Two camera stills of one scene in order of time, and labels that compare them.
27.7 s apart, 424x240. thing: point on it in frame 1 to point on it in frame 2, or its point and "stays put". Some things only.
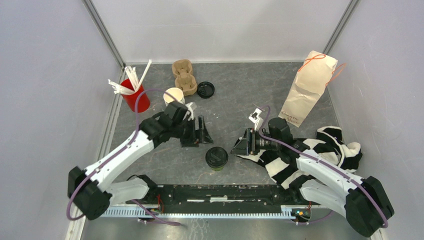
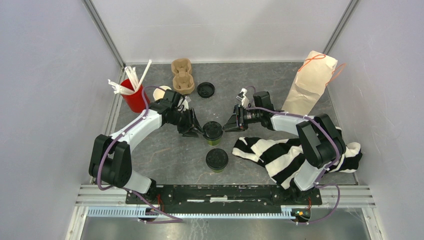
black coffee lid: (216, 157) stays put
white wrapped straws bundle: (132, 74) stays put
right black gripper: (247, 143) to (233, 123)
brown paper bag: (311, 80) stays put
